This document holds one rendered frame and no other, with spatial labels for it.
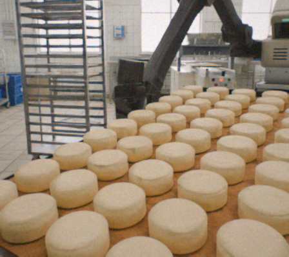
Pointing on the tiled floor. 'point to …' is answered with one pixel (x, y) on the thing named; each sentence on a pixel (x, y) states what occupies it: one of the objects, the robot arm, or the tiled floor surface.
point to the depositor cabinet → (180, 78)
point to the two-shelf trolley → (6, 85)
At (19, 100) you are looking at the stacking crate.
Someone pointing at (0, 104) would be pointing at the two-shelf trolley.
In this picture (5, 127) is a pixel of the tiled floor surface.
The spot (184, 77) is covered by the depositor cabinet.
